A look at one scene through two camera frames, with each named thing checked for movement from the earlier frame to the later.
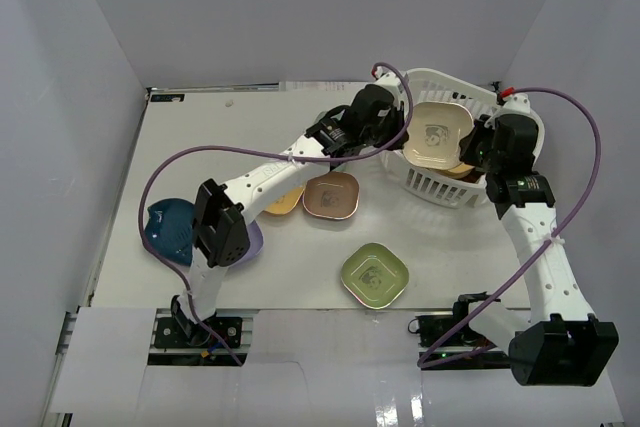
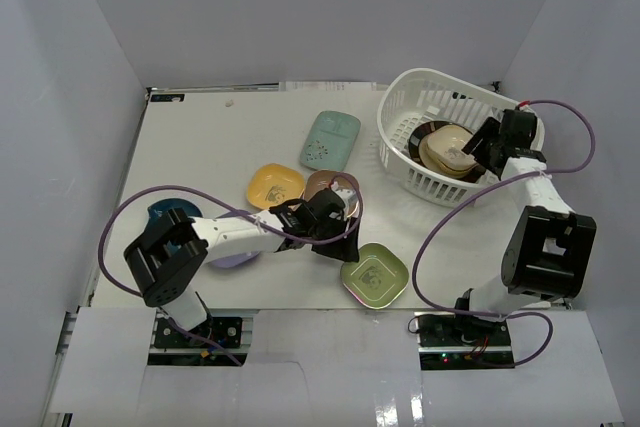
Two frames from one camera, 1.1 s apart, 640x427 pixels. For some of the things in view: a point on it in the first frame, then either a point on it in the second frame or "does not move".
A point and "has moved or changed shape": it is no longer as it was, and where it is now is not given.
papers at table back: (340, 85) does not move
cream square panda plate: (434, 132) has moved or changed shape
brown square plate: (332, 195) does not move
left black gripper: (392, 127) → (335, 239)
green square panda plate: (375, 275) does not move
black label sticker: (167, 98) does not move
